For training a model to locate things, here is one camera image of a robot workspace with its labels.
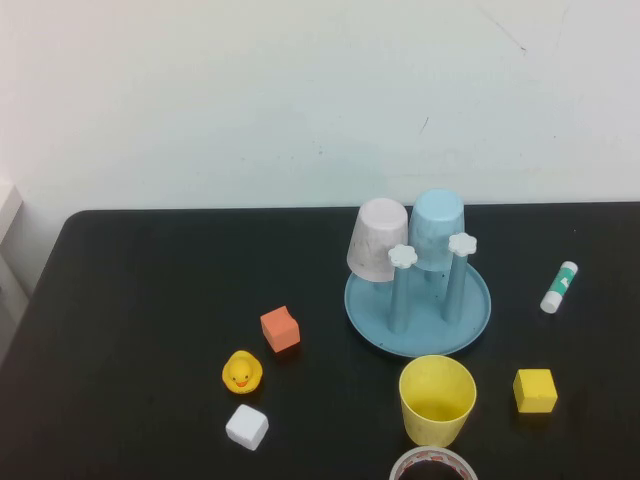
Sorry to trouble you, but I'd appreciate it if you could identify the white green glue stick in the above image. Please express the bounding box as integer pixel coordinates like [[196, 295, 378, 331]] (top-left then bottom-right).
[[539, 260, 580, 315]]

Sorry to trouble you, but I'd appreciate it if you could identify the light blue plastic cup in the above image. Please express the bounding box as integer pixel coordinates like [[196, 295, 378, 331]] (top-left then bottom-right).
[[408, 188, 467, 272]]

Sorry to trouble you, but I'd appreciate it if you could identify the white foam cube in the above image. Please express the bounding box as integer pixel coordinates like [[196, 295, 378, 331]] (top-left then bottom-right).
[[224, 403, 270, 452]]

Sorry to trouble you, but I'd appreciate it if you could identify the blue cup stand with pegs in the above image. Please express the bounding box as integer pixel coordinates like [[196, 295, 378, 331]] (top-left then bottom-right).
[[343, 232, 493, 359]]

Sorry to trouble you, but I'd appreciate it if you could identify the yellow rubber duck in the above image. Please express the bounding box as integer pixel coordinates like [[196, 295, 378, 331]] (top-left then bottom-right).
[[221, 349, 264, 396]]

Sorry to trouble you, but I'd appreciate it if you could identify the orange foam cube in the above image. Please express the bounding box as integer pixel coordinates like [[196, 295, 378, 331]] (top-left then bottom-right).
[[259, 305, 301, 354]]

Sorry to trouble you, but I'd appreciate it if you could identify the clear tape roll red print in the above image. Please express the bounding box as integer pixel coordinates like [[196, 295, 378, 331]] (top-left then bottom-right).
[[388, 446, 480, 480]]

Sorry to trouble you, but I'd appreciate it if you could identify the yellow plastic cup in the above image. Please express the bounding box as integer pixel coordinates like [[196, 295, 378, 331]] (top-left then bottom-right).
[[398, 354, 478, 449]]

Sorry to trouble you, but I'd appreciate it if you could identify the yellow foam cube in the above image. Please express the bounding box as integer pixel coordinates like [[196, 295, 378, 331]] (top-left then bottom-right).
[[512, 368, 559, 414]]

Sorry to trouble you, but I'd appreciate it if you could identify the white plastic cup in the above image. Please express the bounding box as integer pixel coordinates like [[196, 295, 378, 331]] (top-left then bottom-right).
[[345, 197, 410, 285]]

